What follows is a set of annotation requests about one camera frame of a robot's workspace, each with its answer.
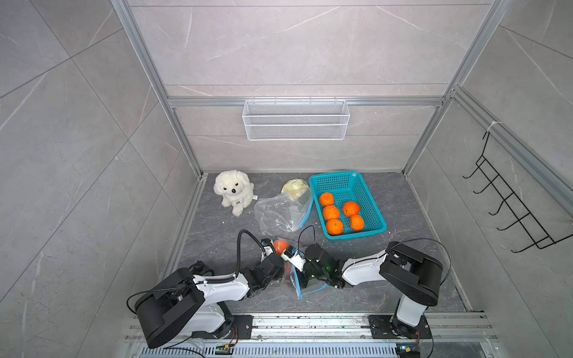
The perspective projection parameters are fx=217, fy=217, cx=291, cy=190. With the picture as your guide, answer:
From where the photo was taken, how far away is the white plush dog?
0.93m

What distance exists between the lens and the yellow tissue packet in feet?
3.58

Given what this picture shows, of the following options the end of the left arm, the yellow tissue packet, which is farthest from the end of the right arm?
the yellow tissue packet

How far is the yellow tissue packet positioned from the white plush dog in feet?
0.62
